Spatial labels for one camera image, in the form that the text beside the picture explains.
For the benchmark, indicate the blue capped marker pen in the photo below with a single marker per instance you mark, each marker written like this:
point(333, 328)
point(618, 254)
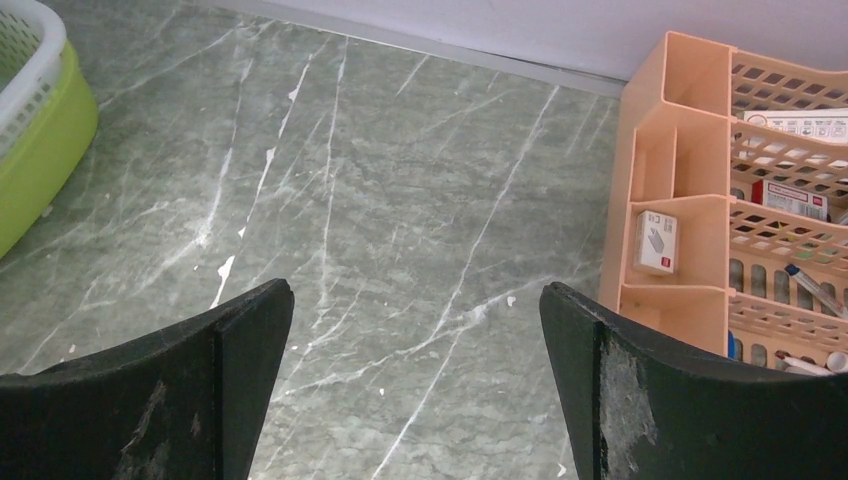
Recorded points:
point(815, 288)

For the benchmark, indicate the red white small box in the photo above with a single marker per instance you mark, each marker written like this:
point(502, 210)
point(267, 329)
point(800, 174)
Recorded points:
point(781, 197)

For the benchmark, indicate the blue round object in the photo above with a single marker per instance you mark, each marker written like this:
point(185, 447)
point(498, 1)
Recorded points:
point(731, 347)

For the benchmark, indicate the white staples box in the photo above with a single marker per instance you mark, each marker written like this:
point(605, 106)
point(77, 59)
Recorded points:
point(655, 246)

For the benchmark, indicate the white perforated basket tray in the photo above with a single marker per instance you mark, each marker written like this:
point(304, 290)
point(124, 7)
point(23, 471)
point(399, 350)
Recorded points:
point(32, 39)

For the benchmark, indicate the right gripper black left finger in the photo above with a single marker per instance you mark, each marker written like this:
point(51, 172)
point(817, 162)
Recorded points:
point(184, 402)

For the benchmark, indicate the peach plastic desk organizer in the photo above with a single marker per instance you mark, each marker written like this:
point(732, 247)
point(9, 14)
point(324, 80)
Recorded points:
point(683, 150)

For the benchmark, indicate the white printed carton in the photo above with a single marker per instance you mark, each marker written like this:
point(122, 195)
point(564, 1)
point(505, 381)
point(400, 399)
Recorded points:
point(827, 125)

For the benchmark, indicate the green plastic basin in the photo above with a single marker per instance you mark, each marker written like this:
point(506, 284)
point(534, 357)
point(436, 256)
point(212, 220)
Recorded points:
point(47, 153)

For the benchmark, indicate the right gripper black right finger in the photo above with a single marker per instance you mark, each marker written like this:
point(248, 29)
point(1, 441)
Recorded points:
point(639, 404)

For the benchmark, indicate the white red marker pen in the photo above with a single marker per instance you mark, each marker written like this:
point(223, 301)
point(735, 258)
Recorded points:
point(800, 366)

